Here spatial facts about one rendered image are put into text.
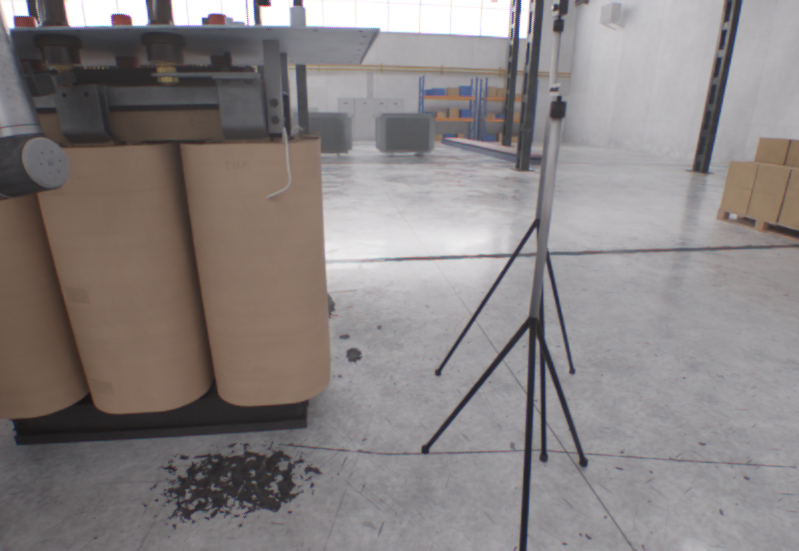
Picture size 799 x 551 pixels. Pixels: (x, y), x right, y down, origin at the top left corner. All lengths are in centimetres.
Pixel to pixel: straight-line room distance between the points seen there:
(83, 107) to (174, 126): 24
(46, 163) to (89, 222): 42
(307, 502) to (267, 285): 70
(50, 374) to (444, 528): 138
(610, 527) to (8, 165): 178
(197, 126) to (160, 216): 29
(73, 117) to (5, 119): 40
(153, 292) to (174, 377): 31
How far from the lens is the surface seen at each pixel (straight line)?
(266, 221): 135
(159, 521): 164
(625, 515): 166
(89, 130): 150
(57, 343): 181
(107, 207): 147
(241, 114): 136
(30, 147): 111
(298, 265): 140
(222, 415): 185
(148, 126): 153
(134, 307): 155
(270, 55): 142
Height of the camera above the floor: 115
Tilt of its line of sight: 20 degrees down
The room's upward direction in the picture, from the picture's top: 1 degrees clockwise
